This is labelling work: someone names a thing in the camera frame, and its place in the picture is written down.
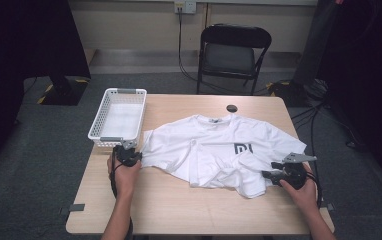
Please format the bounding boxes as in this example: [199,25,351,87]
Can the black folding chair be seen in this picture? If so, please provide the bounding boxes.
[196,23,273,97]

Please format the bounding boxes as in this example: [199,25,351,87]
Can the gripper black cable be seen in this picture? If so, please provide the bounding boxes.
[110,148,119,199]
[306,171,324,210]

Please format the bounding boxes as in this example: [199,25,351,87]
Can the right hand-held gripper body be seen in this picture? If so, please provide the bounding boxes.
[279,152,318,191]

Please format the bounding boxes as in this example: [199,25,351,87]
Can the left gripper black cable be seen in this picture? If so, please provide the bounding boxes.
[110,148,119,199]

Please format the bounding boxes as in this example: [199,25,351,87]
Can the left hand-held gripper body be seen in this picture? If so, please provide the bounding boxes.
[112,139,142,168]

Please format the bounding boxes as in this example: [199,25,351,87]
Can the white plastic basket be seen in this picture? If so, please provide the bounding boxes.
[87,87,148,149]

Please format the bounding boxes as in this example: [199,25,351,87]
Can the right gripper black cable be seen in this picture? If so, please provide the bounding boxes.
[306,171,324,210]

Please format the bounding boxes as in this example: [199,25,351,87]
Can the black stand base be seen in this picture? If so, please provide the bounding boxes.
[36,75,90,107]

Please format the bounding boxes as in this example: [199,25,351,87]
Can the dark curtain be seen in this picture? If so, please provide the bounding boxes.
[0,0,92,176]
[315,0,382,194]

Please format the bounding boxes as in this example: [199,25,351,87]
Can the black floor cables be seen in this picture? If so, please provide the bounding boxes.
[267,78,367,174]

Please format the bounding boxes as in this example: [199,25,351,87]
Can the person's left hand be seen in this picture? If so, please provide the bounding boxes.
[106,155,143,202]

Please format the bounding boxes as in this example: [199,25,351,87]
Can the person's right hand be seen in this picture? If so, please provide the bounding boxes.
[279,164,319,219]

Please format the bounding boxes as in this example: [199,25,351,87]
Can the white wall outlet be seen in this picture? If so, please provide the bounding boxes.
[174,0,197,15]

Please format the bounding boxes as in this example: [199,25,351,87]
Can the grey stand post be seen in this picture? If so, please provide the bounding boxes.
[292,0,335,86]

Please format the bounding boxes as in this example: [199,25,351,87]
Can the white t-shirt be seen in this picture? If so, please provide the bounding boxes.
[140,113,308,200]

